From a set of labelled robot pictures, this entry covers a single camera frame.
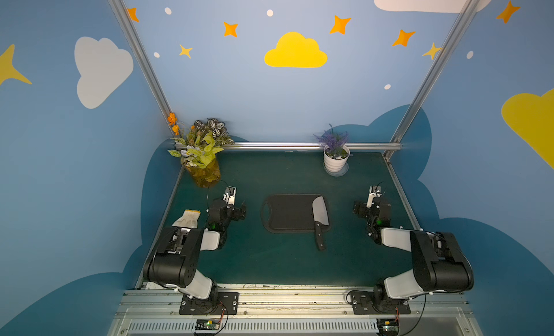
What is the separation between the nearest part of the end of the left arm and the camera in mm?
749

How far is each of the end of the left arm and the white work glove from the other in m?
0.20

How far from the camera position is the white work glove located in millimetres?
949
